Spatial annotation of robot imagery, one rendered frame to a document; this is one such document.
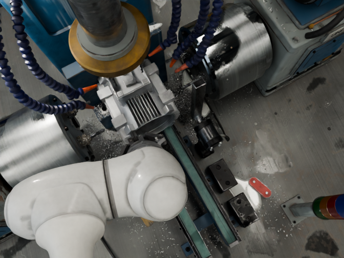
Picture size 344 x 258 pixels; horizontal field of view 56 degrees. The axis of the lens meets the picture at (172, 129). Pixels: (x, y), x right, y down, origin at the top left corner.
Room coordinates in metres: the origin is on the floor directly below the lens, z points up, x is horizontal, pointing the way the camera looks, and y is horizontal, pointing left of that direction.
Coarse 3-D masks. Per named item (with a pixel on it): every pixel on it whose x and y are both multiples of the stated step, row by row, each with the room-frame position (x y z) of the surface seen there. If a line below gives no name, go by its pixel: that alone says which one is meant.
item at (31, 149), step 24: (48, 96) 0.37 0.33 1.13; (0, 120) 0.33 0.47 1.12; (24, 120) 0.30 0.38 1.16; (48, 120) 0.29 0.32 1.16; (72, 120) 0.33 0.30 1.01; (0, 144) 0.24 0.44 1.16; (24, 144) 0.23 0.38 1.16; (48, 144) 0.23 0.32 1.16; (72, 144) 0.22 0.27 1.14; (0, 168) 0.19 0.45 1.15; (24, 168) 0.18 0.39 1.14; (48, 168) 0.17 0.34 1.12
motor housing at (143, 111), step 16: (144, 64) 0.46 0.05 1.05; (160, 80) 0.41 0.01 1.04; (112, 96) 0.37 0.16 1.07; (144, 96) 0.34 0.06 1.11; (112, 112) 0.32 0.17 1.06; (128, 112) 0.31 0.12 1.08; (144, 112) 0.30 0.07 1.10; (160, 112) 0.29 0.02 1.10; (176, 112) 0.30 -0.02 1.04; (144, 128) 0.29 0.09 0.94; (160, 128) 0.28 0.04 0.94
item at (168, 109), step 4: (144, 60) 0.46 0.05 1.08; (100, 80) 0.42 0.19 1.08; (104, 80) 0.42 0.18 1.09; (168, 104) 0.31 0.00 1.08; (164, 108) 0.30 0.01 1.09; (168, 108) 0.30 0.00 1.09; (172, 108) 0.30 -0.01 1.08; (164, 112) 0.29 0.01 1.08; (168, 112) 0.29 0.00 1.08; (128, 124) 0.27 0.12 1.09; (132, 124) 0.27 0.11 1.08; (172, 124) 0.29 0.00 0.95; (124, 128) 0.26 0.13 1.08; (128, 128) 0.26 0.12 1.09; (132, 128) 0.26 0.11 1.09; (128, 132) 0.25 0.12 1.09
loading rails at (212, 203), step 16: (176, 128) 0.28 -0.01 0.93; (176, 144) 0.23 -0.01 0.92; (192, 160) 0.17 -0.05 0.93; (192, 176) 0.12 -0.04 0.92; (208, 176) 0.12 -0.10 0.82; (208, 192) 0.06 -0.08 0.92; (208, 208) 0.01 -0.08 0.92; (192, 224) -0.03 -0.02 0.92; (208, 224) -0.04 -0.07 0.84; (224, 224) -0.04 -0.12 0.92; (192, 240) -0.07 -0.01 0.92; (224, 240) -0.09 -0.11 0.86; (240, 240) -0.09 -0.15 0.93; (208, 256) -0.12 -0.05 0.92
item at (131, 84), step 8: (136, 72) 0.41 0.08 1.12; (144, 72) 0.39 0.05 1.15; (120, 80) 0.39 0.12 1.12; (128, 80) 0.38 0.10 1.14; (136, 80) 0.39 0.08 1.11; (112, 88) 0.36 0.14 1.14; (120, 88) 0.37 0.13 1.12; (128, 88) 0.37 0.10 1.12; (136, 88) 0.36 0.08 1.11; (144, 88) 0.35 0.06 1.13; (152, 88) 0.37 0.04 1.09; (120, 96) 0.33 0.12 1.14; (128, 96) 0.34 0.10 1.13; (120, 104) 0.33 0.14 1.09
